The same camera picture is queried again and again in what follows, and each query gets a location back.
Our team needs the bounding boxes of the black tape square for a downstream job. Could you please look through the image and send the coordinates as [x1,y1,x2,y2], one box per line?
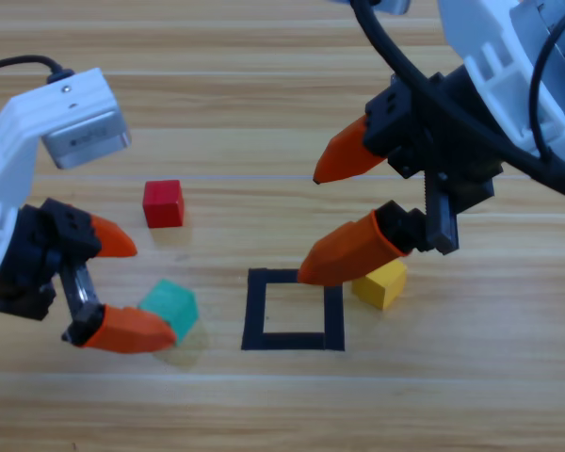
[240,267,346,353]

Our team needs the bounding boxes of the green wooden block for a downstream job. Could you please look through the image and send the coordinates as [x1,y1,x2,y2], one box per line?
[138,278,199,345]

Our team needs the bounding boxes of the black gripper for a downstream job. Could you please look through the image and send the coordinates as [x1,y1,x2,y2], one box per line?
[297,65,506,288]
[0,197,178,355]

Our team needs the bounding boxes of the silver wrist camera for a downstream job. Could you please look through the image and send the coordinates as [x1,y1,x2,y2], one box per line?
[40,108,133,170]
[379,0,412,16]

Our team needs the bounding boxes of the red wooden block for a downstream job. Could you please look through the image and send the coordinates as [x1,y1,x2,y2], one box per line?
[142,179,186,230]

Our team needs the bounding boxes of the yellow wooden block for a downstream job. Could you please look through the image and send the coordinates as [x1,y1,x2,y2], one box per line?
[351,258,409,311]

